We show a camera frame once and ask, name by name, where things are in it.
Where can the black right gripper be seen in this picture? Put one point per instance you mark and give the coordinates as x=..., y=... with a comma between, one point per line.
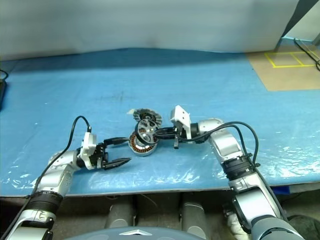
x=178, y=132

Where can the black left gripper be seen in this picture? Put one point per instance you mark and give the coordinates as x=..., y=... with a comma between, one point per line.
x=100, y=156

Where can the black-rimmed silver spoked rotor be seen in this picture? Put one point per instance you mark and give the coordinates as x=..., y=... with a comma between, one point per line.
x=147, y=126

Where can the silver stator housing copper windings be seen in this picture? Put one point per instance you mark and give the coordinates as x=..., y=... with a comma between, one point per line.
x=144, y=152

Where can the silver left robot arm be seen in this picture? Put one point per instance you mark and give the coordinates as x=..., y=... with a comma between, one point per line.
x=57, y=175

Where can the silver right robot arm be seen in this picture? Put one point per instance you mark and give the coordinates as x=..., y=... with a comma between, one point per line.
x=225, y=147

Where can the grey finned motor part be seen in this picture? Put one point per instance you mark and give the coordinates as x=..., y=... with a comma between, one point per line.
x=150, y=113

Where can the grey rounded cylinder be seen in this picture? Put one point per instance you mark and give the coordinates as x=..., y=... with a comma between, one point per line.
x=193, y=217
x=121, y=215

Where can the grey-blue rounded robot torso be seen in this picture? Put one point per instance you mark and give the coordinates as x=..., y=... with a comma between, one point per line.
x=125, y=236

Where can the white backdrop panel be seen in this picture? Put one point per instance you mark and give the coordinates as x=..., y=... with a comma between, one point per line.
x=150, y=25

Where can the white crumpled padding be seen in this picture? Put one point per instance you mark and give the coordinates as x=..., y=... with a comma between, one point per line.
x=232, y=222

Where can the black flat box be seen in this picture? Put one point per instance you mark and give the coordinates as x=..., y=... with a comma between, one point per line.
x=2, y=95

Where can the yellow tape grid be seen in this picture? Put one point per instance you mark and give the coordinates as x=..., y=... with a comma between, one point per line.
x=275, y=66

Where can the brown cardboard sheet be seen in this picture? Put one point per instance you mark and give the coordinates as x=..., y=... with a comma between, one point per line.
x=287, y=77

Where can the black rounded object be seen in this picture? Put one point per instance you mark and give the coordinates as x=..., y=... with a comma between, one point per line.
x=305, y=222

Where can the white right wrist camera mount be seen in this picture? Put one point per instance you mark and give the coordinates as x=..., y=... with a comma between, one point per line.
x=181, y=116

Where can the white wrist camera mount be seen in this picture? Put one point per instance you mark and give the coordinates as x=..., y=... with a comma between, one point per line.
x=88, y=147
x=181, y=116

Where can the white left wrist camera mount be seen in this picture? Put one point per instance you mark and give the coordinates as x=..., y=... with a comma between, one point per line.
x=88, y=147

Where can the black angled post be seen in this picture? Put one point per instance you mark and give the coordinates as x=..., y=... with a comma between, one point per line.
x=301, y=10

